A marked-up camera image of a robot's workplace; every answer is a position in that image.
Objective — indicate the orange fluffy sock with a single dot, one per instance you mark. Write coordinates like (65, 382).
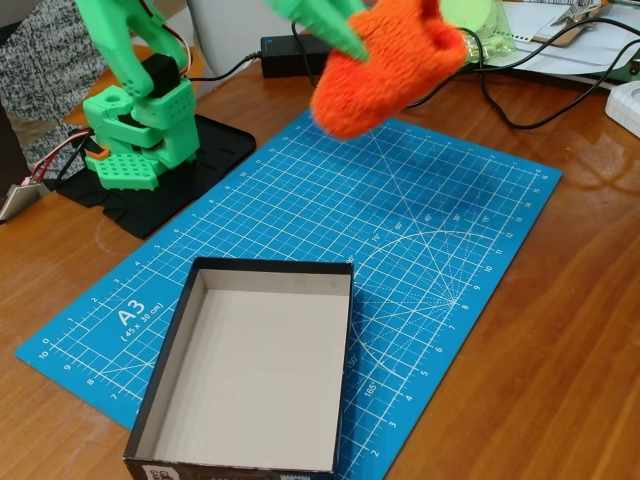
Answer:
(380, 75)

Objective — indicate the green 3D-printed robot arm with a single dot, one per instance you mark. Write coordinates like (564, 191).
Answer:
(160, 105)

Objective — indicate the large black power adapter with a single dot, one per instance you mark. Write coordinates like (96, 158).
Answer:
(285, 57)

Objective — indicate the green clear plastic cup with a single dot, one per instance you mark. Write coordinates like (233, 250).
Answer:
(485, 20)

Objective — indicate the blue A3 cutting mat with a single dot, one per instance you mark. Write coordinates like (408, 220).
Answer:
(425, 200)

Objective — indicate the white paper sheets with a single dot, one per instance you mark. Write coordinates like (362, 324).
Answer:
(550, 60)

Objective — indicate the brown cardboard clipboard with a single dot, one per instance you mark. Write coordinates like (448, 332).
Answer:
(560, 32)

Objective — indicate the metal binder clip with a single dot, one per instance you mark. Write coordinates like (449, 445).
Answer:
(580, 10)

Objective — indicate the grey speckled knit fabric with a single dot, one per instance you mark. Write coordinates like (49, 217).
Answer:
(30, 75)

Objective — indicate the white plastic device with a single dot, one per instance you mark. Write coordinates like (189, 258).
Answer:
(625, 107)

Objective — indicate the silver flat controller board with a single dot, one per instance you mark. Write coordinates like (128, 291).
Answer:
(17, 200)

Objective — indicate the black cardboard box white inside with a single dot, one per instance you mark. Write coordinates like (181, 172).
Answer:
(250, 360)

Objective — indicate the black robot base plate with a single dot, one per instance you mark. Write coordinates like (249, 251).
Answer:
(220, 145)

